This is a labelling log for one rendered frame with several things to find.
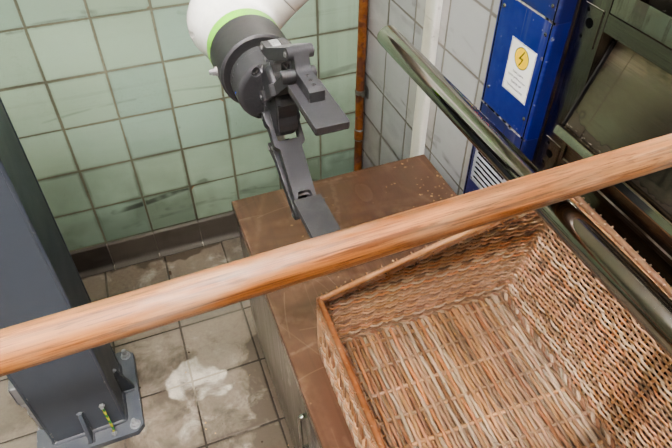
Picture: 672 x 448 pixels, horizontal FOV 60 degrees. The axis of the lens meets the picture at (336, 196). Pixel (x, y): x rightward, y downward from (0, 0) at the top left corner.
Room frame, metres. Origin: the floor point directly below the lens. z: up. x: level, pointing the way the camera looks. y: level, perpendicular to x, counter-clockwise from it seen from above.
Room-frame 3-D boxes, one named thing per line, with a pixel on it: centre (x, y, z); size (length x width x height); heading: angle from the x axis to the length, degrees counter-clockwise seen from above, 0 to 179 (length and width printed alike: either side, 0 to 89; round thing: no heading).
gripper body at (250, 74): (0.54, 0.07, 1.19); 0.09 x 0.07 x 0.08; 22
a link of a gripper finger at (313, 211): (0.42, 0.02, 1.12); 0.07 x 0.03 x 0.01; 22
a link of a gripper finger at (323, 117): (0.42, 0.02, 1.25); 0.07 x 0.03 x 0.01; 22
